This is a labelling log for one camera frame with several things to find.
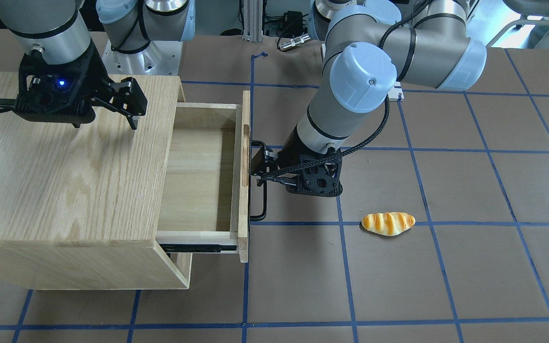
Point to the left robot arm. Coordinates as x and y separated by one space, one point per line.
368 48

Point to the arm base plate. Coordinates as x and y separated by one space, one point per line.
160 58

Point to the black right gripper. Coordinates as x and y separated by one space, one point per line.
94 75

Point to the wooden drawer cabinet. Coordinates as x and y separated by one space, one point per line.
79 208

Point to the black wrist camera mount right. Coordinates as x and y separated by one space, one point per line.
54 93

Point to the toy bread loaf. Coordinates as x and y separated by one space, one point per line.
389 223

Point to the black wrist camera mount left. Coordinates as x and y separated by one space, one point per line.
319 181

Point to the wooden drawer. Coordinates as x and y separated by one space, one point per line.
206 198

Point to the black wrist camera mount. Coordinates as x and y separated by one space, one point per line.
319 181
54 93

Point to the black drawer slide rail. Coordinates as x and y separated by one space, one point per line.
198 248

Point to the aluminium frame post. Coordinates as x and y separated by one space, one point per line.
253 20

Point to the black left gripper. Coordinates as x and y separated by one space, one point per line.
294 149

